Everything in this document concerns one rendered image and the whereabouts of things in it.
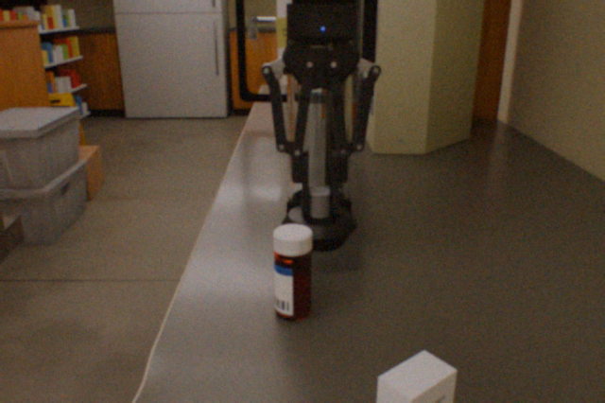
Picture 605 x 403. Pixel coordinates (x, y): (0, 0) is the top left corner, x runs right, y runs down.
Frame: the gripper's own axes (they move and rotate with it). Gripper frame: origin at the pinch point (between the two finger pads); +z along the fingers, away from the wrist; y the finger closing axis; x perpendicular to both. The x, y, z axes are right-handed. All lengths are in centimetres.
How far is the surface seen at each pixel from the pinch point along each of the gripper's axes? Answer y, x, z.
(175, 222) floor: 76, -237, 105
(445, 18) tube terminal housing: -27, -52, -17
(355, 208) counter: -6.5, -18.1, 10.4
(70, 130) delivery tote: 135, -247, 50
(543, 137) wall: -57, -65, 11
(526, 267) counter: -25.4, 2.1, 10.3
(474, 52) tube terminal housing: -37, -62, -10
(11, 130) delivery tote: 145, -202, 40
